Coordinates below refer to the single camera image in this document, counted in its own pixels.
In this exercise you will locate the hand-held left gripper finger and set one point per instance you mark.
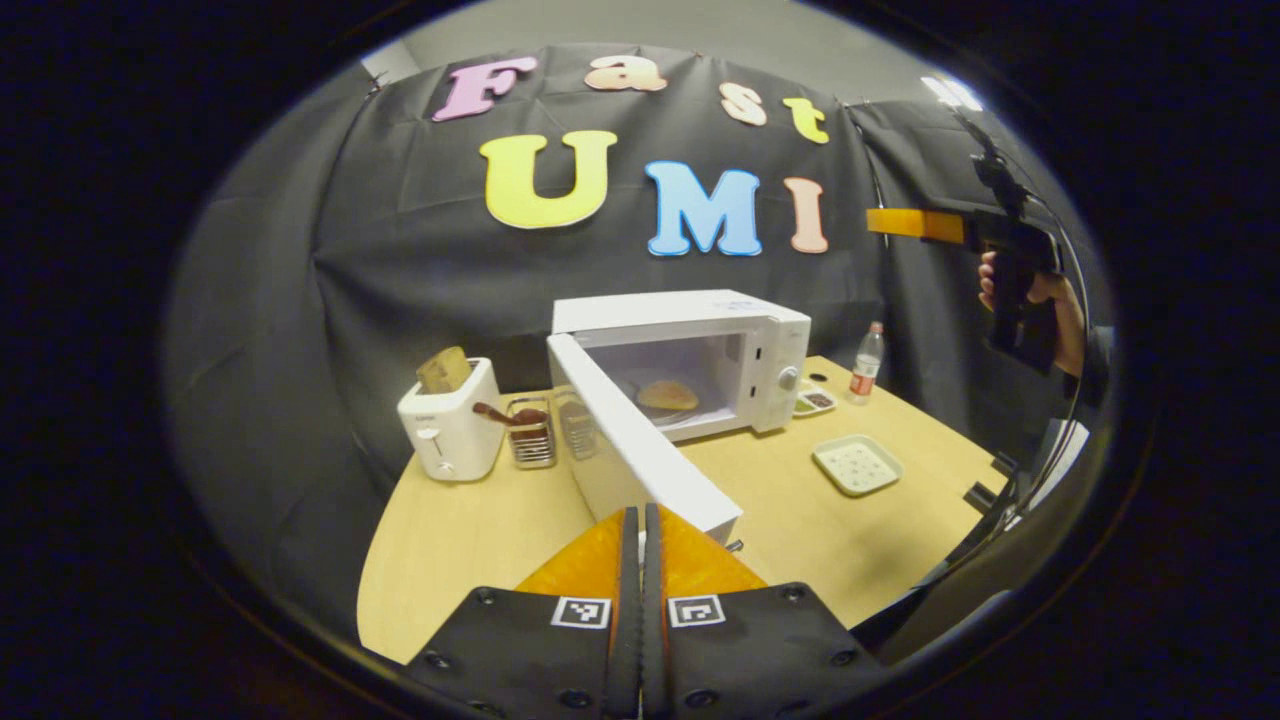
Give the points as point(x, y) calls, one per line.
point(628, 620)
point(652, 620)

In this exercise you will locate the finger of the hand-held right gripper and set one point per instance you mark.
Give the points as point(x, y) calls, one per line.
point(915, 225)

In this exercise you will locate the sesame bread bun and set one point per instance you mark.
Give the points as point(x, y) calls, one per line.
point(668, 395)

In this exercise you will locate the white microwave oven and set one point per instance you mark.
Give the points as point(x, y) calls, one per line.
point(690, 320)

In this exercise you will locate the small ceiling light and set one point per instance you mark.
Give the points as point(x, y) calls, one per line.
point(952, 92)

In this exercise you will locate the clear water bottle red label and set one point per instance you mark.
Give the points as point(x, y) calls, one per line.
point(866, 370)

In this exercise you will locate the glass utensil holder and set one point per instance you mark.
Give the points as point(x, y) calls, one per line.
point(533, 445)

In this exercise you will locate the white divided condiment dish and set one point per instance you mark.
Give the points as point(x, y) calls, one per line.
point(815, 400)

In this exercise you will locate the white cloth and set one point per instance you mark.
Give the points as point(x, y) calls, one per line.
point(1060, 460)

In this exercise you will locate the brown spoon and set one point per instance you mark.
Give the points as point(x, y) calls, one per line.
point(505, 413)

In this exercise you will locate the pale green square plate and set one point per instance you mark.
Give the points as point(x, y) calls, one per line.
point(857, 465)

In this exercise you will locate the white toaster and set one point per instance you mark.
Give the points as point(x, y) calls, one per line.
point(455, 440)

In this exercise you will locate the toast slice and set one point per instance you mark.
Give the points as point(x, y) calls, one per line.
point(443, 370)

